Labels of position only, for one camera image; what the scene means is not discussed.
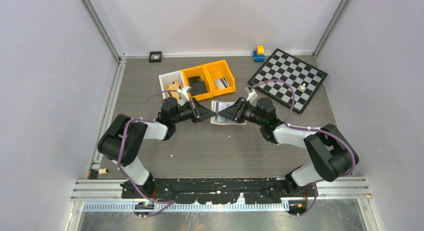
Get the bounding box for blue yellow toy car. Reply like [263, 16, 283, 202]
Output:
[252, 45, 265, 62]

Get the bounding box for white plastic bin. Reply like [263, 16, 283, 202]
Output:
[158, 70, 187, 105]

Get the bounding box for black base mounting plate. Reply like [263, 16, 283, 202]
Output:
[121, 177, 315, 205]

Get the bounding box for beige leather card holder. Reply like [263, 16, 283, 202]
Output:
[210, 100, 247, 126]

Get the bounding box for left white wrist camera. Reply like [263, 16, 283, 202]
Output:
[177, 85, 192, 102]

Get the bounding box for small beige chess piece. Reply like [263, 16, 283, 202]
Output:
[97, 168, 109, 175]

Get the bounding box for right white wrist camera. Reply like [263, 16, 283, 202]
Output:
[245, 86, 258, 104]

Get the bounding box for right orange plastic bin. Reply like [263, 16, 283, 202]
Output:
[204, 59, 236, 97]

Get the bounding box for orange plastic bin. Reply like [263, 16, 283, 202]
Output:
[182, 64, 214, 101]
[204, 59, 236, 97]

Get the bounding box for black cards in orange bin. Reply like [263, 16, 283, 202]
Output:
[188, 76, 208, 96]

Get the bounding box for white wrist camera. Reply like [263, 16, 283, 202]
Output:
[245, 86, 258, 104]
[177, 85, 192, 102]

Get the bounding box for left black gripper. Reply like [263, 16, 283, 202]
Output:
[172, 97, 216, 125]

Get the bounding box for white striped card in bin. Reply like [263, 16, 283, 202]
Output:
[214, 77, 231, 90]

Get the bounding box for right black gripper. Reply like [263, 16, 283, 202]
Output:
[218, 97, 265, 127]

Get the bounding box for small black square box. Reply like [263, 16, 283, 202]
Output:
[148, 51, 163, 63]

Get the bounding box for black white chessboard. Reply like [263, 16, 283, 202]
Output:
[247, 48, 328, 114]

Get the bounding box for gold cards in white bin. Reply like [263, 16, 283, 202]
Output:
[165, 81, 183, 100]

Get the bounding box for middle orange plastic bin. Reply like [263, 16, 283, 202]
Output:
[182, 64, 214, 101]

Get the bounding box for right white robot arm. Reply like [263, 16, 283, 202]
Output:
[218, 97, 359, 196]

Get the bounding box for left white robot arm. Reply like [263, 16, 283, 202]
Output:
[97, 97, 217, 198]

